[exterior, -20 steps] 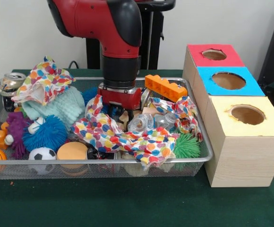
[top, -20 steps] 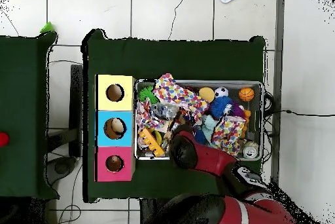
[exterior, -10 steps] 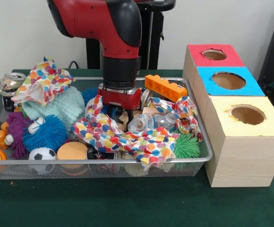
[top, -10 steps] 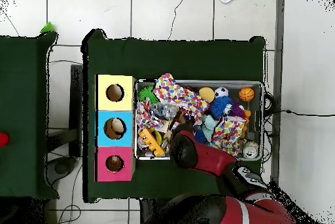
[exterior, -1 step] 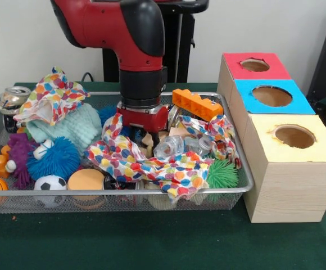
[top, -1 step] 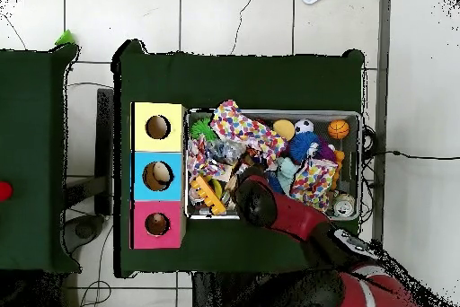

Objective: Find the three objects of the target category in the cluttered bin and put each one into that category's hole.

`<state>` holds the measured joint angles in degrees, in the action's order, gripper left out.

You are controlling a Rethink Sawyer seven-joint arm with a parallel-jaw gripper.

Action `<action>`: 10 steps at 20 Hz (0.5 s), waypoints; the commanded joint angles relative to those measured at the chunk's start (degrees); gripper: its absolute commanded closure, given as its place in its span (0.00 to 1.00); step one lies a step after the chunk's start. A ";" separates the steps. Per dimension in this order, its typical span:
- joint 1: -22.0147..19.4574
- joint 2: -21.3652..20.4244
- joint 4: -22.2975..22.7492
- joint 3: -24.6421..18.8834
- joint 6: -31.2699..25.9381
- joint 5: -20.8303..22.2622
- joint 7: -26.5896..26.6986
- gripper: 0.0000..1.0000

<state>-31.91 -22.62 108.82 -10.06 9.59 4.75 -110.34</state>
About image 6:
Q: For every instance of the dark green tablecloth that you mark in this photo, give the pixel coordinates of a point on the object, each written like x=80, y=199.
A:
x=233, y=80
x=32, y=142

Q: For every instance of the shallow metal mesh bin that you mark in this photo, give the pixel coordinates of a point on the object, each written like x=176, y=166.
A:
x=345, y=116

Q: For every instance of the small orange basketball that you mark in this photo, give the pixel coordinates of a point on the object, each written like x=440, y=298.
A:
x=338, y=129

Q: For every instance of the small soccer ball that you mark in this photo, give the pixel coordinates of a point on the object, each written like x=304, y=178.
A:
x=304, y=126

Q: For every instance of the purple spiky toy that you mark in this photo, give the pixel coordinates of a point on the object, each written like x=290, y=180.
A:
x=327, y=150

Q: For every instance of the wooden box with three holes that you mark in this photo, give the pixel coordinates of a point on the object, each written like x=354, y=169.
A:
x=172, y=142

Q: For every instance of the blue spiky ball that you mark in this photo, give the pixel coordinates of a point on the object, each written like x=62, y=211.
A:
x=300, y=145

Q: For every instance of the red plastic object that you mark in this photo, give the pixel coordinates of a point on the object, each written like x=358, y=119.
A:
x=4, y=191

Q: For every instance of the brown teddy bear plush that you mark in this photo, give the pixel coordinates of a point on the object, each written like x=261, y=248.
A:
x=157, y=219

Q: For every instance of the green spiky ball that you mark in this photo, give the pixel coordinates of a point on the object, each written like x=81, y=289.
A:
x=202, y=129

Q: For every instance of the orange foam cylinder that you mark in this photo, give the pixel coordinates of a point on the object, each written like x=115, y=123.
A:
x=284, y=129

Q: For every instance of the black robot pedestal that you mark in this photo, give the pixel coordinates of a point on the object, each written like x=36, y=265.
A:
x=215, y=292

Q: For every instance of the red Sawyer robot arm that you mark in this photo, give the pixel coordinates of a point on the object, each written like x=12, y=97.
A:
x=298, y=217

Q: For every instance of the mint green knitted cloth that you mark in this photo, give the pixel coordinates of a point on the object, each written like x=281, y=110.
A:
x=285, y=172

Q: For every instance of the bright green object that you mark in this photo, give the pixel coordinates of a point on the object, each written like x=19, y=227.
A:
x=65, y=38

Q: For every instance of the colourful dotted cloth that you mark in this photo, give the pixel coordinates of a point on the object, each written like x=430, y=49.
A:
x=312, y=181
x=237, y=127

